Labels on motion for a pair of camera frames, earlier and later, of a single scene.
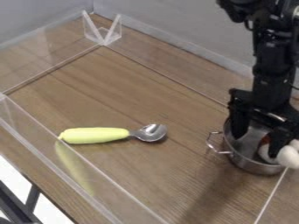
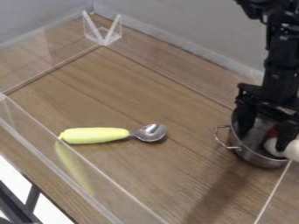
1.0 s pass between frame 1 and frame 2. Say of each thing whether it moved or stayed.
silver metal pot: moved
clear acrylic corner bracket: stayed
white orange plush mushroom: moved
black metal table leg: stayed
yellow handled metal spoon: stayed
